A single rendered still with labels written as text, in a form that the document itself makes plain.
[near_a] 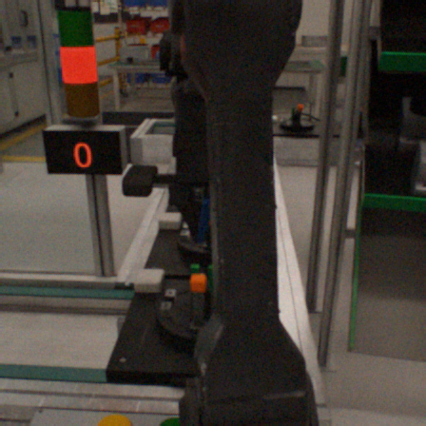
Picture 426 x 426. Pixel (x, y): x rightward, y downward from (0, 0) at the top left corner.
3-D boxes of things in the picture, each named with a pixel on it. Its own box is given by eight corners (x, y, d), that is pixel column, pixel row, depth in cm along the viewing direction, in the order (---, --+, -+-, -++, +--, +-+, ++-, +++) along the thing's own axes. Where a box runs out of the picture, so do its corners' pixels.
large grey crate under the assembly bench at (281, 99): (306, 109, 587) (307, 91, 579) (256, 108, 594) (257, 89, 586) (304, 104, 625) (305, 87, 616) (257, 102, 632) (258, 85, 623)
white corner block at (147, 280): (161, 302, 82) (160, 281, 81) (134, 301, 83) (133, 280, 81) (165, 288, 87) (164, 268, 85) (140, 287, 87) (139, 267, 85)
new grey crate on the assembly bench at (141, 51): (144, 63, 583) (143, 48, 576) (119, 63, 585) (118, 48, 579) (150, 60, 619) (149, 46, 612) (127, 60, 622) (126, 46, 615)
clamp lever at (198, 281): (205, 328, 67) (204, 281, 64) (190, 328, 67) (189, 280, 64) (206, 314, 71) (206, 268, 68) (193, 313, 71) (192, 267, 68)
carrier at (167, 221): (274, 287, 87) (278, 222, 82) (142, 283, 88) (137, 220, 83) (268, 230, 109) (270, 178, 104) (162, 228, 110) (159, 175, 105)
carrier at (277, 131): (331, 140, 185) (334, 106, 180) (267, 139, 186) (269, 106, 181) (321, 125, 207) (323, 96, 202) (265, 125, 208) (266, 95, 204)
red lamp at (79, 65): (91, 83, 70) (88, 48, 69) (58, 83, 71) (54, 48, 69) (101, 78, 75) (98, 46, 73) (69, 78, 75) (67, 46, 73)
